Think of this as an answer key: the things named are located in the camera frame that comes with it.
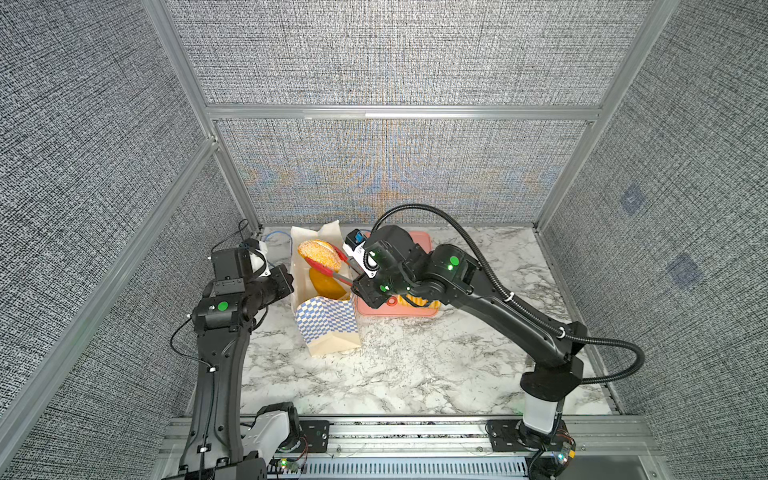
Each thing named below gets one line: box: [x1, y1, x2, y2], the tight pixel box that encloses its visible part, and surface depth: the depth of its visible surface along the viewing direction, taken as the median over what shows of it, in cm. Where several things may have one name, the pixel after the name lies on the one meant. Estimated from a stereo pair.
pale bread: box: [298, 239, 342, 273], surface depth 70 cm
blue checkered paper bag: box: [291, 220, 361, 358], surface depth 78 cm
